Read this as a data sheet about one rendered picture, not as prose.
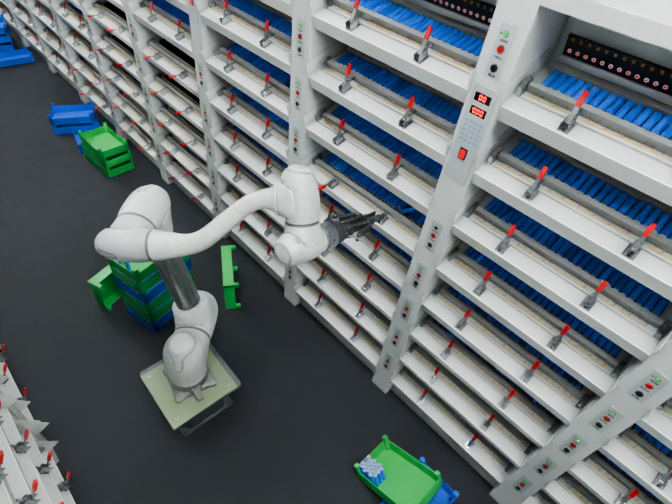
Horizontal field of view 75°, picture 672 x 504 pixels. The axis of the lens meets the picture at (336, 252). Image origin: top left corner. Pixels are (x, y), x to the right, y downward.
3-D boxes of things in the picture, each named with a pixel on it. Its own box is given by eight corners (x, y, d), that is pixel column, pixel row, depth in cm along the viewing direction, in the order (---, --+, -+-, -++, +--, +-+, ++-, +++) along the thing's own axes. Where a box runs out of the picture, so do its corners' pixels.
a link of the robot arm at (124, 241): (139, 242, 128) (154, 212, 137) (79, 242, 129) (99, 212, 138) (154, 272, 137) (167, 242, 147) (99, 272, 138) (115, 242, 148)
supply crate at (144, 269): (138, 283, 198) (134, 271, 192) (108, 263, 204) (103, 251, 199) (187, 246, 217) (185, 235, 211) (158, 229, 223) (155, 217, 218)
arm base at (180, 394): (180, 412, 178) (177, 406, 174) (161, 370, 190) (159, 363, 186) (222, 391, 186) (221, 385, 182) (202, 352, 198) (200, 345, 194)
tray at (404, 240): (414, 258, 158) (414, 244, 149) (304, 177, 185) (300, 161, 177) (449, 223, 163) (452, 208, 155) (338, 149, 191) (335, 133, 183)
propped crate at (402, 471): (356, 477, 187) (353, 465, 184) (387, 445, 198) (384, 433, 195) (411, 523, 166) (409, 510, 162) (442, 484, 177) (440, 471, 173)
